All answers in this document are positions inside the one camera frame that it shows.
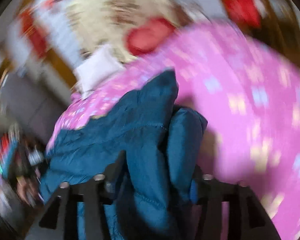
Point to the red wall decoration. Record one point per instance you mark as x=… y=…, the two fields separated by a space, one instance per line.
x=34 y=33

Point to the grey wardrobe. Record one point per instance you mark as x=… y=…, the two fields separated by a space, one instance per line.
x=34 y=108

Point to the red plastic bag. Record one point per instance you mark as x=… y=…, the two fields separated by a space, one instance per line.
x=243 y=12

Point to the red heart cushion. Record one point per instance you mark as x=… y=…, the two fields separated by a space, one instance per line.
x=147 y=37

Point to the teal padded jacket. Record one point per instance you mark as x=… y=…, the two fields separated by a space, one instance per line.
x=161 y=141

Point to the white pillow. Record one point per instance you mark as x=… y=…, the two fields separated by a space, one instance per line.
x=100 y=66

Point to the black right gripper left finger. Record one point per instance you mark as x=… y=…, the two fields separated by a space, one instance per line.
x=58 y=218

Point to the pink floral bed cover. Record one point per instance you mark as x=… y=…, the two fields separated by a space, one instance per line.
x=249 y=95

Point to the cream floral quilt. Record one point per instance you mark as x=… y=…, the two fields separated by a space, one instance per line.
x=96 y=22

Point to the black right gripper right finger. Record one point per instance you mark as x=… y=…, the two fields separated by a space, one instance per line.
x=228 y=211

